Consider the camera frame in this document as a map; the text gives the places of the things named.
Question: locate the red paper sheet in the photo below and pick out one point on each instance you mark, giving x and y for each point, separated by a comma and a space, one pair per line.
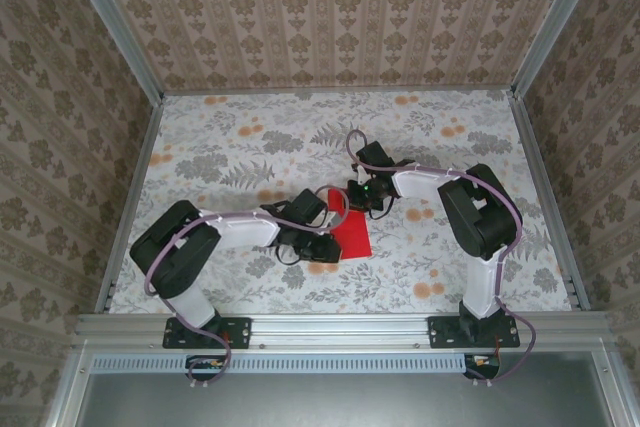
355, 239

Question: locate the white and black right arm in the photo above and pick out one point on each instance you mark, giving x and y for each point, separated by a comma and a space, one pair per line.
420, 184

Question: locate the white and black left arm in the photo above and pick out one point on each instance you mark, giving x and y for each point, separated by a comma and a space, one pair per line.
240, 239

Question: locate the grey metal panel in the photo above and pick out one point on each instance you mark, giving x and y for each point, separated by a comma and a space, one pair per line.
340, 402

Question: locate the small controller board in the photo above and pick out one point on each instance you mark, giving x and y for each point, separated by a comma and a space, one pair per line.
205, 364
482, 362

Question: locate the floral patterned tablecloth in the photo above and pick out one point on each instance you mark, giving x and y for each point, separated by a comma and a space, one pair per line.
225, 117

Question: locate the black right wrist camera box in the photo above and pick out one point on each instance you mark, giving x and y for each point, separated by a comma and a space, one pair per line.
375, 154

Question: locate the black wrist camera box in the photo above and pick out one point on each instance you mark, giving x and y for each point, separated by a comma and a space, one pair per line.
375, 154
309, 206

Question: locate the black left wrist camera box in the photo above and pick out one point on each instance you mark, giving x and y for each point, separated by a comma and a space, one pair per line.
309, 206

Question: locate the wide aluminium frame rail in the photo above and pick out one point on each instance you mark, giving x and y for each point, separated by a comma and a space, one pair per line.
340, 327

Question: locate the thin aluminium rail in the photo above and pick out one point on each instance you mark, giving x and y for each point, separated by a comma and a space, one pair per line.
340, 91

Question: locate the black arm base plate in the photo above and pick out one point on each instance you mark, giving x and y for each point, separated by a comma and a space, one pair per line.
442, 332
240, 332

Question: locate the aluminium side rail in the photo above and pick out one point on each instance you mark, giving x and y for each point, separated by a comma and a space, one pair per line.
533, 147
145, 147

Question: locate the aluminium frame post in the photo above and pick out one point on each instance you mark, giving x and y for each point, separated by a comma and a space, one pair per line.
117, 27
556, 22

